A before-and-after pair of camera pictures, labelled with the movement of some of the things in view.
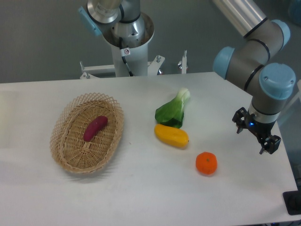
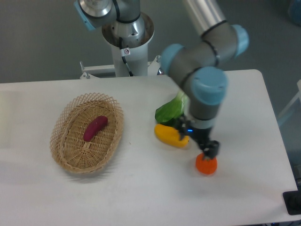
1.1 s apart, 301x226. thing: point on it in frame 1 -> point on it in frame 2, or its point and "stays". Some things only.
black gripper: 270,144 -> 210,148
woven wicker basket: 85,132 stays
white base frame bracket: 154,66 stays
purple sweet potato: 99,124 stays
